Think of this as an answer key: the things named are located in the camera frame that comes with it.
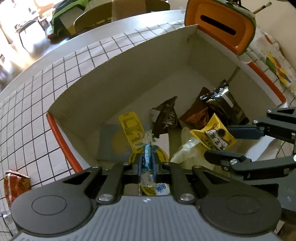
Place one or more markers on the green blanket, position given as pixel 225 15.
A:
pixel 67 9

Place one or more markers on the checked tablecloth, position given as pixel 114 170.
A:
pixel 34 115

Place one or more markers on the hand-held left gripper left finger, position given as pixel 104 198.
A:
pixel 139 164

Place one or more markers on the orange tissue box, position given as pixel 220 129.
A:
pixel 231 14

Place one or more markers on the yellow and blue snack packet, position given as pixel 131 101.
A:
pixel 161 155

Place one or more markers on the black snack packet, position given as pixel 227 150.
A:
pixel 226 104

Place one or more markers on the dark brown snack packet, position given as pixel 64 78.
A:
pixel 166 118

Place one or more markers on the orange snack packet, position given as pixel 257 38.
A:
pixel 16 187

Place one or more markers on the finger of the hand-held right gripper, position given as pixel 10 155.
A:
pixel 242 133
pixel 222 157

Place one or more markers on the yellow dark-print snack packet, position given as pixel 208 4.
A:
pixel 215 136

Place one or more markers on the floral cloth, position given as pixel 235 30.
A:
pixel 272 60

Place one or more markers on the orange cardboard box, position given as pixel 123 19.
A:
pixel 150 69

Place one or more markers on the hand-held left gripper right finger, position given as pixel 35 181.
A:
pixel 155 164

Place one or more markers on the blue candy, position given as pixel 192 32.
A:
pixel 147 157

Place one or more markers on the orange-brown snack packet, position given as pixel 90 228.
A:
pixel 196 115

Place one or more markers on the paint brush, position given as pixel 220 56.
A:
pixel 262 8

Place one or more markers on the clear snack packet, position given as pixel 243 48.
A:
pixel 189 150

